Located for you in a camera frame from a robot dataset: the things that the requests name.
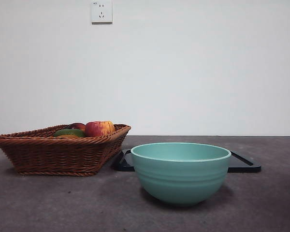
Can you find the teal ribbed bowl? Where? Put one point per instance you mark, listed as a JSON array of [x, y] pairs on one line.
[[181, 178]]

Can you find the red yellow apple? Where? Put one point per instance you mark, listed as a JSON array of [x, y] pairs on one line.
[[99, 128]]

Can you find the dark purple plum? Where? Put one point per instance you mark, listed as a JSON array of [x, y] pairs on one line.
[[76, 125]]

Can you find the green avocado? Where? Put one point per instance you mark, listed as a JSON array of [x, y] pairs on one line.
[[68, 132]]

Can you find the brown wicker basket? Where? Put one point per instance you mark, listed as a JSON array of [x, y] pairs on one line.
[[53, 154]]

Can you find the dark rectangular tray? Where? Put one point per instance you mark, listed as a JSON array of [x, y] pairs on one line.
[[244, 165]]

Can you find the white wall socket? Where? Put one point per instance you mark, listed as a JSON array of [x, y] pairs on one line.
[[102, 12]]

